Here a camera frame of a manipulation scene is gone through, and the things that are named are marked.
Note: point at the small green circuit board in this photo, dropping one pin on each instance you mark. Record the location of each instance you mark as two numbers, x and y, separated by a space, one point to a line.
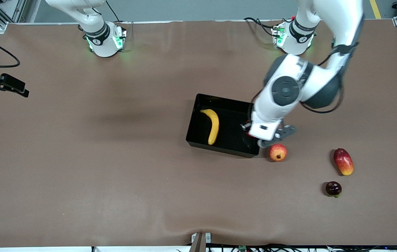
242 248

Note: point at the dark purple mangosteen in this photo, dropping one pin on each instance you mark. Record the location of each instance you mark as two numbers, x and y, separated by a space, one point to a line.
333 188

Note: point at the red yellow mango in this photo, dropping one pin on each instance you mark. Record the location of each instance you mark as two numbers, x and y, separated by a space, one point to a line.
343 161

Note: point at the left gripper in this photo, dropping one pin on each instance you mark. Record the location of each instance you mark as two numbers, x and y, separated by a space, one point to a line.
245 126

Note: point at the yellow floor tape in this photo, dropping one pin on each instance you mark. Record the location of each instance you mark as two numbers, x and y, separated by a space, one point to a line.
376 9

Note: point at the table cover sheet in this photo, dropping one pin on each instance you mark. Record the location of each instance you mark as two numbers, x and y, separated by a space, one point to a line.
114 192

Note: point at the camera mounting post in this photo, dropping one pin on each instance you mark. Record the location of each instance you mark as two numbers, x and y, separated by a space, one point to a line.
200 241

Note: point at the red pomegranate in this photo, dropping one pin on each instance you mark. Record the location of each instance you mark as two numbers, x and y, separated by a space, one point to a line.
278 152

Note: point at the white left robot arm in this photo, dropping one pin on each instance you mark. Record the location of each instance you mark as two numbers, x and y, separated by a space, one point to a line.
342 21

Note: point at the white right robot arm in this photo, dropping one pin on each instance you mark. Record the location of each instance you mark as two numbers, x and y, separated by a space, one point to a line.
102 45

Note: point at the black rectangular plastic box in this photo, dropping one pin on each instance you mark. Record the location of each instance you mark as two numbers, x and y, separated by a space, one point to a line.
228 115

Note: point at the yellow banana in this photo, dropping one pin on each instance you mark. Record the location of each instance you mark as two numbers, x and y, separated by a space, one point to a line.
214 127

